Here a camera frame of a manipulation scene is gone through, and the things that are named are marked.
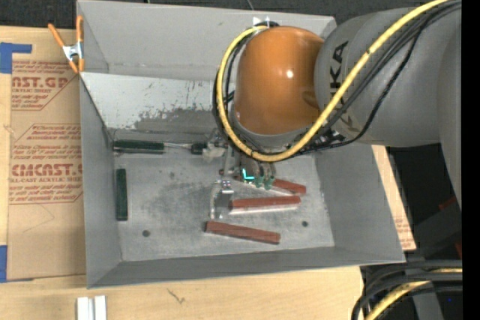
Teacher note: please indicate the brown cardboard board, red print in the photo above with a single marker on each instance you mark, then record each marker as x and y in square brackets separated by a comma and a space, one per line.
[45, 236]

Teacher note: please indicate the black cylinder on white bracket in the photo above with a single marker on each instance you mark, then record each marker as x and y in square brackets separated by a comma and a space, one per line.
[197, 149]

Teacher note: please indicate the grey metal bin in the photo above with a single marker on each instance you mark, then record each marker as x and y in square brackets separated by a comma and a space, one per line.
[180, 195]

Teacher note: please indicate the dark green flat block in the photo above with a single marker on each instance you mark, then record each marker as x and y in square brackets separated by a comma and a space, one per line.
[138, 147]
[121, 195]

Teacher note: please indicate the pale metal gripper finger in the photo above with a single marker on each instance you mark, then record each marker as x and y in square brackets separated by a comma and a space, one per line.
[225, 200]
[214, 203]

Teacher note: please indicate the red-brown flat block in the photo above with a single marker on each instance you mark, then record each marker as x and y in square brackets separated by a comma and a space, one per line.
[243, 232]
[290, 186]
[264, 202]

